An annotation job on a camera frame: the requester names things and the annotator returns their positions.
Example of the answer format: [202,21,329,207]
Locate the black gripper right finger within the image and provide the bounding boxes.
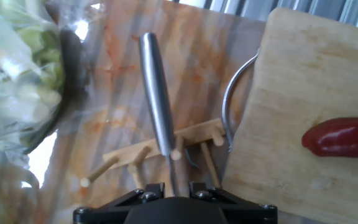
[190,182,278,224]

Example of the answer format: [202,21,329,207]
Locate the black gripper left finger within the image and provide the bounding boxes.
[73,182,166,224]

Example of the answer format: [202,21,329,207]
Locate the steel cleaver knife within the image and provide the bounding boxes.
[138,32,180,197]

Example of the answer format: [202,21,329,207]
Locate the large red chili pepper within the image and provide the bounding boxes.
[301,117,358,160]

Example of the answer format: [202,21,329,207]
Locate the wooden peg dish rack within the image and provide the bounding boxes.
[79,118,226,191]

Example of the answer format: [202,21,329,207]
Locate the wooden cutting board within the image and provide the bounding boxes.
[221,7,358,224]

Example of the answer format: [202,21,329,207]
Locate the orange marbled table mat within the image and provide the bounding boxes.
[0,0,267,224]

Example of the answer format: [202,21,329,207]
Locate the cabbage in plastic bag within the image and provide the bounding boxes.
[0,0,90,162]

